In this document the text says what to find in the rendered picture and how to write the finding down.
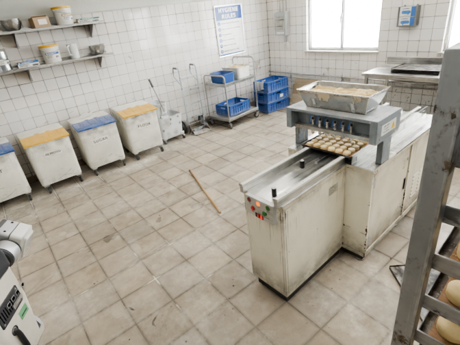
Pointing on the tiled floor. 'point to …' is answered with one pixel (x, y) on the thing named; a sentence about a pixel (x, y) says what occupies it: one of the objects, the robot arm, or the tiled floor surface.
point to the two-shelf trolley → (236, 96)
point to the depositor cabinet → (380, 187)
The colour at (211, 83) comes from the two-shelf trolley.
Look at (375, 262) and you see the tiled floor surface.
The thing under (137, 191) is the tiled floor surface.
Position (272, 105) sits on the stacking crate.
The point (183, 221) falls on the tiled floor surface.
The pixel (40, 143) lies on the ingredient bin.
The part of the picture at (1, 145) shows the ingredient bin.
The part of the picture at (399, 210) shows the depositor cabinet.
